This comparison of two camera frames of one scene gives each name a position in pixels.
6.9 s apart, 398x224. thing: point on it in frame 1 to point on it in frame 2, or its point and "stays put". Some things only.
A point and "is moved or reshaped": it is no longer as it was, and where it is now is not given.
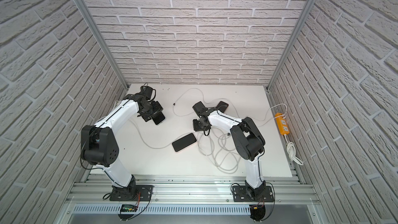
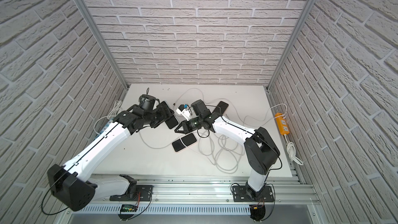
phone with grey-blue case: (158, 118) is moved or reshaped
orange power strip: (282, 124) stays put
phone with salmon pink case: (222, 106) stays put
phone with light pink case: (184, 142) stays put
